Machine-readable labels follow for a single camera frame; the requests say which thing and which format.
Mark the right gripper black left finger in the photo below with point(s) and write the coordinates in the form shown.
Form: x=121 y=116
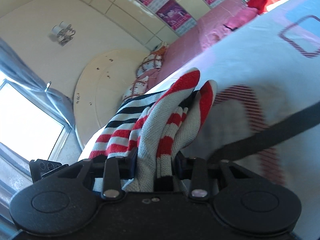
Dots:
x=111 y=170

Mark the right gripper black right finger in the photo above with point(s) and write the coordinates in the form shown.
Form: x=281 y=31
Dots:
x=207 y=179

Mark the white red black striped sweater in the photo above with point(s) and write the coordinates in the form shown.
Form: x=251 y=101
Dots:
x=158 y=125

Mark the cream rounded headboard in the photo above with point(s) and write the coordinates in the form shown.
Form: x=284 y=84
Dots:
x=100 y=87

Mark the window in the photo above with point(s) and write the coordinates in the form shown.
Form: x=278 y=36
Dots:
x=26 y=128

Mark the patterned pillow near headboard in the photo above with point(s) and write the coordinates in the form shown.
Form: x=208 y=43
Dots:
x=154 y=60

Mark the blue grey curtain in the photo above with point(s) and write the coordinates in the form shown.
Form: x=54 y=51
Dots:
x=18 y=72

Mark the lower left pink poster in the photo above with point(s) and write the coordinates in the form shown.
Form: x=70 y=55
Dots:
x=173 y=14

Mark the pink bed cover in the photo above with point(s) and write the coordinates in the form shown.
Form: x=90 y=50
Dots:
x=211 y=28

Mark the cream built-in wardrobe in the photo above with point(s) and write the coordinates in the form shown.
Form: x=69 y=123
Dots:
x=141 y=21

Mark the wall lamp with shades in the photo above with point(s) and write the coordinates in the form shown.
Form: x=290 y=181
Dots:
x=62 y=33

